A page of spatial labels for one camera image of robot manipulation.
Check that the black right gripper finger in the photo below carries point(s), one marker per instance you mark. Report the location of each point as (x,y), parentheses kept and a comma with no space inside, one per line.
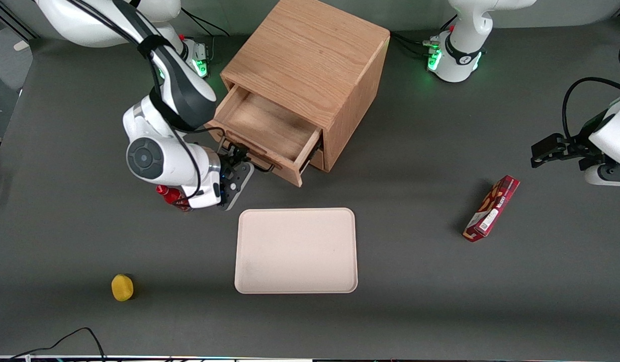
(228,150)
(242,153)

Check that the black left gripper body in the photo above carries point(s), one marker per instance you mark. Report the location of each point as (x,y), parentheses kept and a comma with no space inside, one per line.
(584,143)

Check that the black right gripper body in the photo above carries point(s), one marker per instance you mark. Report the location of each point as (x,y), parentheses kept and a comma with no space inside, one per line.
(230,162)

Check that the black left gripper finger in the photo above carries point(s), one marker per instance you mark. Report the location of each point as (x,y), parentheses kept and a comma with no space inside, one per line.
(548,143)
(543,160)

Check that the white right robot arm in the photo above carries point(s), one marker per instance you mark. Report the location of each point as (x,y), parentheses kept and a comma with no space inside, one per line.
(144,158)

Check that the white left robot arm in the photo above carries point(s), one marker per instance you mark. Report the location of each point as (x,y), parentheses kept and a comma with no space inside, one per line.
(470,20)

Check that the oak wood drawer cabinet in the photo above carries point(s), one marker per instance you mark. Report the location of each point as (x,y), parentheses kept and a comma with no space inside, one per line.
(310,50)

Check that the red plastic bottle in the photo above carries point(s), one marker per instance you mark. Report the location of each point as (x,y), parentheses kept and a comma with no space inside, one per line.
(171,195)

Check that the red snack box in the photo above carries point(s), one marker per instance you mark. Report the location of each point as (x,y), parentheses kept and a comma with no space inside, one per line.
(491,208)

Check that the white rectangular plastic tray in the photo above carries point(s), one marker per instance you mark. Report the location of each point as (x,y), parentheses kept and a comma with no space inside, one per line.
(295,251)

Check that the yellow sponge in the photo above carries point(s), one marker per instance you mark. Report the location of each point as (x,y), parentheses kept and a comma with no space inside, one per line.
(122,287)

